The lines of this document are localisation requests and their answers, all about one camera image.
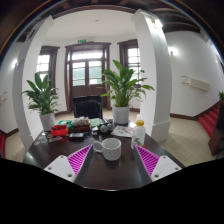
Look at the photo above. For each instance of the potted green plant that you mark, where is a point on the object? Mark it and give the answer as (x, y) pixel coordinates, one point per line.
(123, 88)
(44, 99)

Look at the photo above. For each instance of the white wall radiator right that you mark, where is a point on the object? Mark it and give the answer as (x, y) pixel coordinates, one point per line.
(196, 83)

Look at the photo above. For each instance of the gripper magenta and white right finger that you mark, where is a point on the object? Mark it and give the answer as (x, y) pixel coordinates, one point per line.
(153, 167)

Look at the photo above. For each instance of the red plastic box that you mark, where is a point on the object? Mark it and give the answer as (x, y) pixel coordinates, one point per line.
(59, 130)

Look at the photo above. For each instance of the red carpeted stairs right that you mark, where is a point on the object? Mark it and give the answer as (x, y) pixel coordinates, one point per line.
(208, 120)

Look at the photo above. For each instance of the right white pillar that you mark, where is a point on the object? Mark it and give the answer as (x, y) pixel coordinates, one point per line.
(155, 61)

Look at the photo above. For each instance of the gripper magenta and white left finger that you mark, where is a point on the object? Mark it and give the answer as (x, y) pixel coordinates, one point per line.
(72, 167)

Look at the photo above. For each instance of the black office chair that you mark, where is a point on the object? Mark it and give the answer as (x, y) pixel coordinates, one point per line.
(87, 106)

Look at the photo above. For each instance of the black flat phone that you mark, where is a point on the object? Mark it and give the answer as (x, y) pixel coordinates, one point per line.
(76, 135)

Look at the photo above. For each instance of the dark wooden double door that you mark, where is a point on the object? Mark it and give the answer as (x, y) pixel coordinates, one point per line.
(84, 67)

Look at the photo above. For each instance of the right potted green plant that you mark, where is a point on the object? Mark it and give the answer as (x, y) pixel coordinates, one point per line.
(123, 88)

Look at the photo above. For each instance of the tray of small jars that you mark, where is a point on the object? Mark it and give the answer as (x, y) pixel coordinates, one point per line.
(81, 124)

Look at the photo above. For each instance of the white speckled mug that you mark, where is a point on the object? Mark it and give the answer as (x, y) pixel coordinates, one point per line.
(110, 148)

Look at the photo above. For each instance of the green exit sign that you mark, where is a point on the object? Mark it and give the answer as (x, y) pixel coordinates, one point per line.
(82, 41)

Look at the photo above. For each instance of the clear bottle with yellow cap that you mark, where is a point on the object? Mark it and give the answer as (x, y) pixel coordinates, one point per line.
(138, 135)

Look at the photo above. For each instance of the green notebook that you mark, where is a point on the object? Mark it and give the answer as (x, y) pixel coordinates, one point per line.
(95, 122)

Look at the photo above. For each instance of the printed paper sheet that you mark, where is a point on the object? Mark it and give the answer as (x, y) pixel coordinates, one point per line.
(122, 131)

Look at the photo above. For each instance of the left potted green plant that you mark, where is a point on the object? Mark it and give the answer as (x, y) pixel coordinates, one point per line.
(44, 99)

